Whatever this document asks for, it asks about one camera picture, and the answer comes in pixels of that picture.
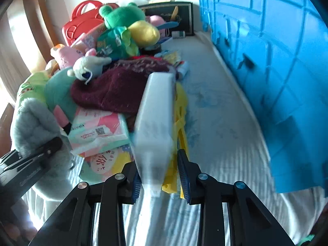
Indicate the red carrying case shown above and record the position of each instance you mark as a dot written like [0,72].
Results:
[76,28]

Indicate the small pink plush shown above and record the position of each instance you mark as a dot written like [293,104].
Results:
[156,20]

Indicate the small colourful packet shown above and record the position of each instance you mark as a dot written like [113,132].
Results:
[169,56]

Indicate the small white mouse plush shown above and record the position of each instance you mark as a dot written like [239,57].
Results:
[87,65]

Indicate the dark green frog plush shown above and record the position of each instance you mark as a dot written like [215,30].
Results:
[123,14]

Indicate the mint green tissue pack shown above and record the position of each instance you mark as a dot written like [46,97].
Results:
[107,162]

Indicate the maroon knitted hat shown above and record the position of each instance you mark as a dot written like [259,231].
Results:
[115,87]

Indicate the grey fluffy plush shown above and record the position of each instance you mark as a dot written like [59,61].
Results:
[33,123]

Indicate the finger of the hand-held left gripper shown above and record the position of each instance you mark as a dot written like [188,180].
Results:
[48,147]

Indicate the blue toothbrush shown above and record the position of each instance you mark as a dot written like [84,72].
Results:
[169,25]

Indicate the black box with gold print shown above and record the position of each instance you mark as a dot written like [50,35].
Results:
[184,18]

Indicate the white sheer curtain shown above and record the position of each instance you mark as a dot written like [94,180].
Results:
[10,64]

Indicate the teal plush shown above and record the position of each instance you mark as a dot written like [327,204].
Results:
[57,89]

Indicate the white bottle green cap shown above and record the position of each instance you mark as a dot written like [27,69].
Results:
[176,34]

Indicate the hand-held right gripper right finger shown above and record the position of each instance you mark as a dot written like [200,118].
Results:
[183,179]

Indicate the wooden headboard frame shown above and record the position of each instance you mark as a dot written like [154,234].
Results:
[38,18]

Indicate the white and green box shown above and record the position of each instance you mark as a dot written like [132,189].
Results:
[153,123]

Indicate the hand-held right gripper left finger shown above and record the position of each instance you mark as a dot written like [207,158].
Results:
[137,187]

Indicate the blue plastic storage crate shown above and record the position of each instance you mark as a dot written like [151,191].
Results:
[281,82]

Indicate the small white tube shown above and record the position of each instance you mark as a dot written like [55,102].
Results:
[183,69]

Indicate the pink pig plush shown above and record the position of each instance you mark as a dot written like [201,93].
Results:
[68,56]

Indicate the small yellow flat box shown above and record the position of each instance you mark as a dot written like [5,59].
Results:
[158,2]

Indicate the green plastic packet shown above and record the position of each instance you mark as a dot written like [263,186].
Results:
[112,41]

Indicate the yellow plastic item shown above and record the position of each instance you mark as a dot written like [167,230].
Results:
[180,112]

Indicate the person's left hand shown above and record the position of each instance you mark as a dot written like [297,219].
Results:
[12,230]

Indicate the pink and white tissue pack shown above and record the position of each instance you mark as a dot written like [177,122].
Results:
[102,125]

